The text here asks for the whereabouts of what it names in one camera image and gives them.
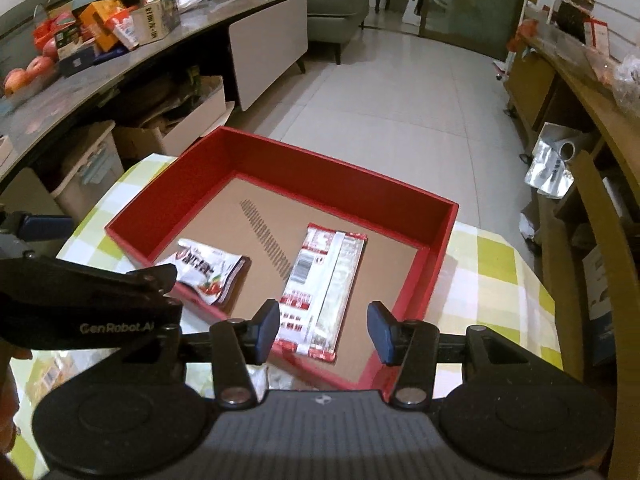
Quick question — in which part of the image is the open cardboard box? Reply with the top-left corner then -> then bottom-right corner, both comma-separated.
112,75 -> 236,162

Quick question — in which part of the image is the green yellow checked tablecloth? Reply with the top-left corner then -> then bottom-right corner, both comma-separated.
7,155 -> 563,480

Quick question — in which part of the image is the red white small box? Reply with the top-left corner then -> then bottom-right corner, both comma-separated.
107,10 -> 142,52

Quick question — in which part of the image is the glass sliding door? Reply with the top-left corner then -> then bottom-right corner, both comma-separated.
420,0 -> 528,57

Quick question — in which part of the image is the red cardboard box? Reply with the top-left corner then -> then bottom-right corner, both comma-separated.
105,127 -> 460,392

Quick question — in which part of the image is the white green carton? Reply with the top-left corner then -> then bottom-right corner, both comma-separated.
131,0 -> 182,44

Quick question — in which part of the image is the person's left hand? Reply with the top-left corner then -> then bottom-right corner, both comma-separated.
0,344 -> 32,461

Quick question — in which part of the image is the clear crumpled plastic bag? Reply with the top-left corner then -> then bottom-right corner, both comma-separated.
597,54 -> 640,112

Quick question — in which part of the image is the orange carton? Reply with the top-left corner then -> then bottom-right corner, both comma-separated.
79,0 -> 129,52

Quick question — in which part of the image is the crumpled white paper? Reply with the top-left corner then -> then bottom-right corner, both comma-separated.
519,211 -> 542,242

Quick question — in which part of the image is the red white gift box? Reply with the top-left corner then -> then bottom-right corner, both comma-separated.
581,16 -> 612,59

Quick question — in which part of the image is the orange plastic bag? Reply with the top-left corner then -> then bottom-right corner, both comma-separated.
514,16 -> 539,49

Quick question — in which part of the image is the dark blue box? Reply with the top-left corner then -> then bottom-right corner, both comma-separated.
56,42 -> 102,79

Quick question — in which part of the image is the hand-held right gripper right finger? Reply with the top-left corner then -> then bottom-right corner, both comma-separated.
366,301 -> 565,409

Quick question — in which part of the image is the white red-lettered snack packet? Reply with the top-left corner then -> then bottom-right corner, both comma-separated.
155,238 -> 251,307

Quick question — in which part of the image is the wooden shelf unit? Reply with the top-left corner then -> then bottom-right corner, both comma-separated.
502,25 -> 640,411

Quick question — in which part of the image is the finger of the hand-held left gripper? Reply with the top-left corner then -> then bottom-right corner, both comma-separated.
124,263 -> 179,299
0,210 -> 75,261

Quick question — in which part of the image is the beige plastic storage bin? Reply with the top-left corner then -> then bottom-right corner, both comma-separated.
50,120 -> 126,222

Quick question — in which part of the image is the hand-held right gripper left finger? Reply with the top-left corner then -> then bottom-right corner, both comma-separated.
100,299 -> 282,407

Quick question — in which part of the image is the white blue carton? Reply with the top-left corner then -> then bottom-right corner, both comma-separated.
581,246 -> 619,367

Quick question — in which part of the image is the grey green sofa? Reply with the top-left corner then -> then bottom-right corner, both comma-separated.
304,0 -> 373,66

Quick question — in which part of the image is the long red white snack packet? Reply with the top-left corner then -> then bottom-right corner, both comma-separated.
272,223 -> 368,362

